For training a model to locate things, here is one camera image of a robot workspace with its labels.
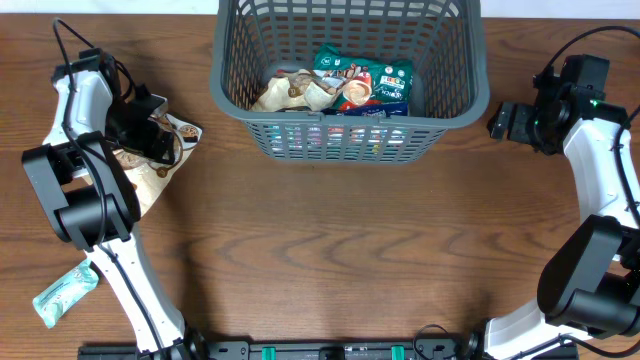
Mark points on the beige snack pouch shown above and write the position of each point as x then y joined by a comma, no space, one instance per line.
313,90

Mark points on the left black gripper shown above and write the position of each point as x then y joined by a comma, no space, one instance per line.
154,142

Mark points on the green Nescafe coffee bag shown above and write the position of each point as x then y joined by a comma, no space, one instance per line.
362,81

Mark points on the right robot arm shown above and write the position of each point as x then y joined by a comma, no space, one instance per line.
590,288

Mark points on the grey plastic basket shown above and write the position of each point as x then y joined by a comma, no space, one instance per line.
433,57

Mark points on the light blue wipes packet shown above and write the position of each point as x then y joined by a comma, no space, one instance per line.
52,303

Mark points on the brown snack pouch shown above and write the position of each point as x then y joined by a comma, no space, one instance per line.
150,178

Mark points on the colourful tissue pack strip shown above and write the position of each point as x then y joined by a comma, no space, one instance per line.
375,110

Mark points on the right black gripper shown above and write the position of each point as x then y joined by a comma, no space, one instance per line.
507,122

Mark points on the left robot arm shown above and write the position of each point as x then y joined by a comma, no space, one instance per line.
91,202

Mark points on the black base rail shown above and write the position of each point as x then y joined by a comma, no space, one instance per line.
437,346

